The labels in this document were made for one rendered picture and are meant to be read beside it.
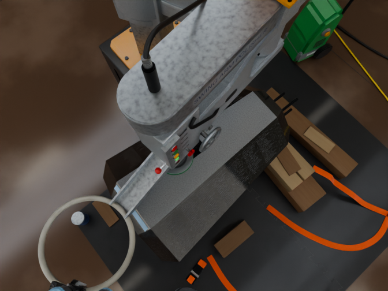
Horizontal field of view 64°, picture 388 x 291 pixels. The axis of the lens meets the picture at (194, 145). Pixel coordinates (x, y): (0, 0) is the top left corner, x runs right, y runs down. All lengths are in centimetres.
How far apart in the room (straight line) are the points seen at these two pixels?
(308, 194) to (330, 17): 140
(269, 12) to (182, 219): 119
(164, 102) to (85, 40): 244
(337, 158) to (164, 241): 159
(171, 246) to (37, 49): 239
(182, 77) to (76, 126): 204
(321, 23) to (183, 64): 192
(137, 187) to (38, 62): 204
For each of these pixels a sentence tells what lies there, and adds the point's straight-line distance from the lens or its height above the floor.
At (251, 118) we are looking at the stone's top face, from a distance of 193.
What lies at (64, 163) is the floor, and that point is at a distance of 290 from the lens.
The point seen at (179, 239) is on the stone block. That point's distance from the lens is 191.
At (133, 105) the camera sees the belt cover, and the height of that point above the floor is 169.
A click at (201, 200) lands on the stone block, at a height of 76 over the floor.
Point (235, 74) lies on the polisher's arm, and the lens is 134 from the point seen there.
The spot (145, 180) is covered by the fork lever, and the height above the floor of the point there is 95.
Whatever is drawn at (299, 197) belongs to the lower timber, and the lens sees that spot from 258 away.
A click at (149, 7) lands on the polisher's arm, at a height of 134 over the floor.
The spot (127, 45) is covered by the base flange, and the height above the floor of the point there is 78.
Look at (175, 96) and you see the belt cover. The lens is 100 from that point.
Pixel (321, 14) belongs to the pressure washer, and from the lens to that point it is 283.
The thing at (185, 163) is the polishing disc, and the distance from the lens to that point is 179.
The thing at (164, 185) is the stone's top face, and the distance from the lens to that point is 180.
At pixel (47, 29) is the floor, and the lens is 359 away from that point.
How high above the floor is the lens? 259
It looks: 73 degrees down
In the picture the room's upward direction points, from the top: 3 degrees counter-clockwise
